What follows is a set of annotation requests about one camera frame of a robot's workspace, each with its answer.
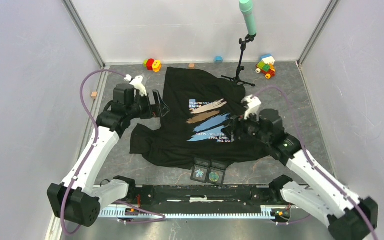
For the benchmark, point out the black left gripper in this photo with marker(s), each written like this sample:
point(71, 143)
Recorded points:
point(159, 110)

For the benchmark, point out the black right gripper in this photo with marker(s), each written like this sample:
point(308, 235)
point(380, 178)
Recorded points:
point(230, 130)

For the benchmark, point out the black printed t-shirt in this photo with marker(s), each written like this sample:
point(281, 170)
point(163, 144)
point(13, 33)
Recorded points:
point(199, 105)

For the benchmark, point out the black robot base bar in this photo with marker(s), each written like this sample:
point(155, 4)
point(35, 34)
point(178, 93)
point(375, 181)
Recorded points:
point(204, 199)

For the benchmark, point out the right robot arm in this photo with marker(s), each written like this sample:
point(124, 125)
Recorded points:
point(346, 215)

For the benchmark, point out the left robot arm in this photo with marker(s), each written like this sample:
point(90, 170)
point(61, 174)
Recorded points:
point(75, 199)

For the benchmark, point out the round green brooch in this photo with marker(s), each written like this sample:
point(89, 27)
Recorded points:
point(213, 176)

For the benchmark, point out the red yellow green stacking toy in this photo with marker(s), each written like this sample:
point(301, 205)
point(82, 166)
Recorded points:
point(151, 64)

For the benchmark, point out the blue arch block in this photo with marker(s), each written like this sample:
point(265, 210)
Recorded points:
point(218, 59)

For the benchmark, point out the colourful toy block train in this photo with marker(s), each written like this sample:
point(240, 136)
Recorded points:
point(266, 66)

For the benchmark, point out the black microphone tripod stand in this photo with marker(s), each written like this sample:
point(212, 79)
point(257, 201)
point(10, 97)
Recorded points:
point(243, 45)

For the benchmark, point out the mint green microphone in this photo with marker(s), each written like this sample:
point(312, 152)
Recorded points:
point(246, 8)

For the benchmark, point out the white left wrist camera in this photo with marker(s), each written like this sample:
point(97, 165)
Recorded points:
point(138, 83)

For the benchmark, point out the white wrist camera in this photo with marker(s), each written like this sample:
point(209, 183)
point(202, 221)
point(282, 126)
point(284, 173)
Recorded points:
point(138, 83)
point(252, 104)

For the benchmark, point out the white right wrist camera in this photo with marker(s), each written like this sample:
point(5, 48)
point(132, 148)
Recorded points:
point(252, 104)

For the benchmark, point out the wooden cube on rail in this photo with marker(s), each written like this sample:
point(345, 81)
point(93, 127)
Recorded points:
point(94, 95)

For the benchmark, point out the white toothed cable rail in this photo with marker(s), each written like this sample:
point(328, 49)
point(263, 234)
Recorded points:
point(124, 212)

